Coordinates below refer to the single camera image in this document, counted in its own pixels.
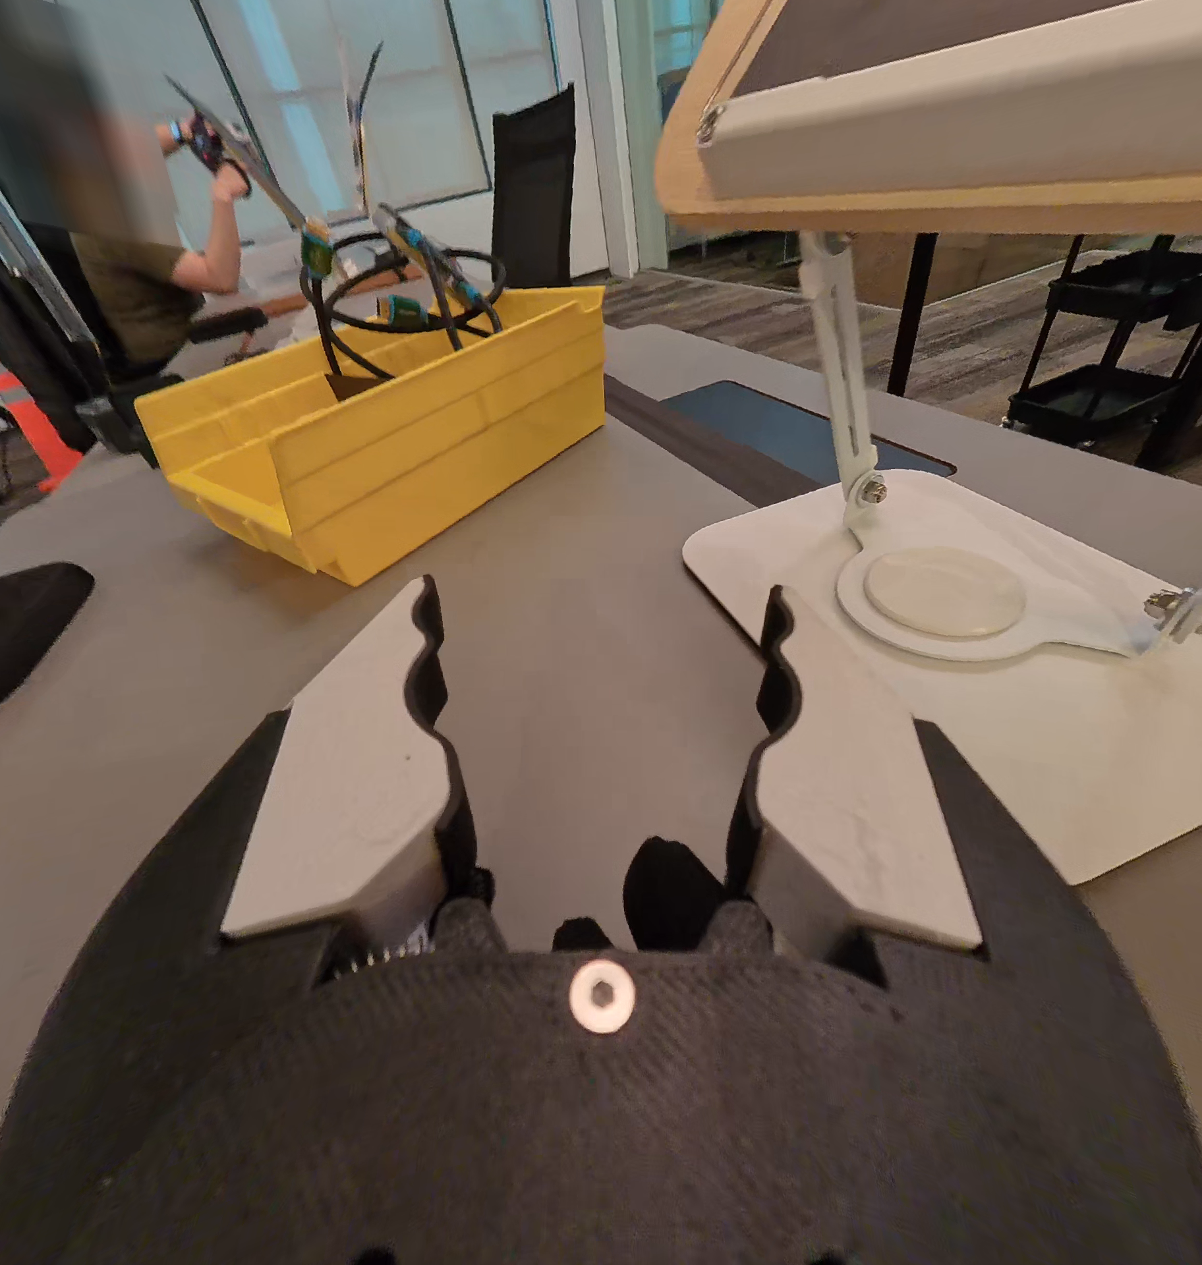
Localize black stand pole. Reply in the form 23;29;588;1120
886;232;940;399

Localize thick black switch cable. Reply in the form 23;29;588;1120
318;232;506;336

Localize black shelf rack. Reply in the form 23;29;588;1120
1004;237;1202;466

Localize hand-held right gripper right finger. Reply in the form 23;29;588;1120
725;586;988;964

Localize tan stand panel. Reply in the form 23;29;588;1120
656;0;1202;240

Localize black office chair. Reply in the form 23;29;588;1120
0;229;271;466
492;85;579;289

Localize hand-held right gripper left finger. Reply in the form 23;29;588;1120
220;576;482;958

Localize large yellow plastic bin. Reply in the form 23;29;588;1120
136;283;607;586

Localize orange traffic cone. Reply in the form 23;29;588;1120
0;336;88;497

